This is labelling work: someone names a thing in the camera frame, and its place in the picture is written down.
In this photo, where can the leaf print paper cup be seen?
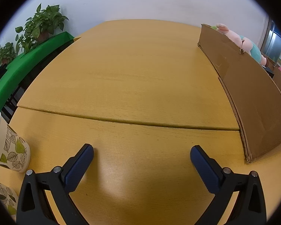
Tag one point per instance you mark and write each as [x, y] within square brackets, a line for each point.
[11, 150]
[4, 196]

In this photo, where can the green shelf top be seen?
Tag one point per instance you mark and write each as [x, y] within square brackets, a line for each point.
[25, 63]

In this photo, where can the grey metal cabinet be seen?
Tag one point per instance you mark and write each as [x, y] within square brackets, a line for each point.
[275, 42]

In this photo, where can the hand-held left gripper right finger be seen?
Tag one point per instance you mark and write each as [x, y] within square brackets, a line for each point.
[205, 168]

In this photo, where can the large cardboard box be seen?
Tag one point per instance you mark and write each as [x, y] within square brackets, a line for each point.
[253, 93]

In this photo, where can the large potted green plant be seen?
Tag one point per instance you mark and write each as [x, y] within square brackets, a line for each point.
[44, 23]

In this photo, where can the pink and teal plush toy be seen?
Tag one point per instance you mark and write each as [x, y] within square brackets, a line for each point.
[248, 44]

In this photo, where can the small potted green plant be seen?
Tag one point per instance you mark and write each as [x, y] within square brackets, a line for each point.
[7, 52]

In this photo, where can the wooden desktop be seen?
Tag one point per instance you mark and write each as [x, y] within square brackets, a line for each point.
[131, 75]

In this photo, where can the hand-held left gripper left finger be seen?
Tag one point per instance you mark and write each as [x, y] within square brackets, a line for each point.
[79, 166]

